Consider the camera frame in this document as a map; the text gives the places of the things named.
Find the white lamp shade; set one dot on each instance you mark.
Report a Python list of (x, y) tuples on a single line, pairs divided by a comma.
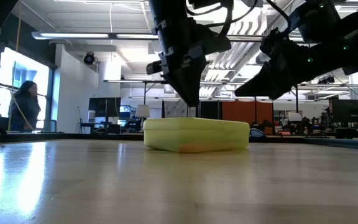
[(142, 111)]

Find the black computer monitor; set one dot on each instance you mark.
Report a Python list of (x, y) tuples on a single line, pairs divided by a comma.
[(104, 107)]

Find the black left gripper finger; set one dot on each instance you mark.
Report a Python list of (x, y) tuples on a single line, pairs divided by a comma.
[(183, 87), (196, 81)]

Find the overhead light bar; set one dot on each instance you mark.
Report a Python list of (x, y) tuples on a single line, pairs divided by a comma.
[(73, 35)]

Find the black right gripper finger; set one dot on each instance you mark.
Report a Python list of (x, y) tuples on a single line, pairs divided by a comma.
[(280, 90), (255, 84)]

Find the orange partition panel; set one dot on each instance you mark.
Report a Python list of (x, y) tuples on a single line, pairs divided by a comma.
[(247, 112)]

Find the black ceiling camera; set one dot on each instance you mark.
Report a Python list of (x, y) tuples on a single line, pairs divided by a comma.
[(89, 58), (326, 80)]

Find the large black monitor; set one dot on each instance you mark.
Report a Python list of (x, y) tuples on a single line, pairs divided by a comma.
[(351, 110)]

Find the person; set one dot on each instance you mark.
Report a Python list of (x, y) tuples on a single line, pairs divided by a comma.
[(25, 107)]

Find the white round lamp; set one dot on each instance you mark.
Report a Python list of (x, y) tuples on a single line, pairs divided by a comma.
[(295, 117)]

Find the blue round object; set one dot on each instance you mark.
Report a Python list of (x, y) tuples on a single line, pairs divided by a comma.
[(256, 134)]

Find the black table edge rail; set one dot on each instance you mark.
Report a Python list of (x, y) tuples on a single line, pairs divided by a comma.
[(57, 137)]

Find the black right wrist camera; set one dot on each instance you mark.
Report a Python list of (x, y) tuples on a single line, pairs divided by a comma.
[(317, 18)]

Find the yellow translucent supply box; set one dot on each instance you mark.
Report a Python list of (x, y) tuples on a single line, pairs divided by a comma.
[(194, 135)]

